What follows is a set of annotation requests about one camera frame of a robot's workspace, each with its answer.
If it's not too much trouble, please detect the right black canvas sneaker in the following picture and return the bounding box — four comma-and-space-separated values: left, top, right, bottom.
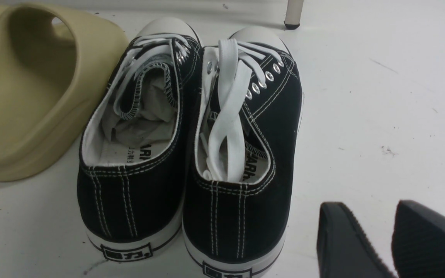
182, 27, 302, 278

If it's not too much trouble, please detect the left black canvas sneaker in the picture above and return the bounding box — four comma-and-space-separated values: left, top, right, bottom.
76, 17, 203, 263

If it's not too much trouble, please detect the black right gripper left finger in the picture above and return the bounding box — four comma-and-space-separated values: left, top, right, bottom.
316, 202, 396, 278

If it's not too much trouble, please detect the black canvas sneaker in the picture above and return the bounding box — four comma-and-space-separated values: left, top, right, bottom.
76, 17, 203, 263
182, 27, 302, 278

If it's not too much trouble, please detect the beige foam slide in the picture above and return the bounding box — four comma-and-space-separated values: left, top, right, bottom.
0, 2, 128, 182

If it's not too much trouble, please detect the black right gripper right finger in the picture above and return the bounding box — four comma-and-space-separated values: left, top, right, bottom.
391, 200, 445, 278

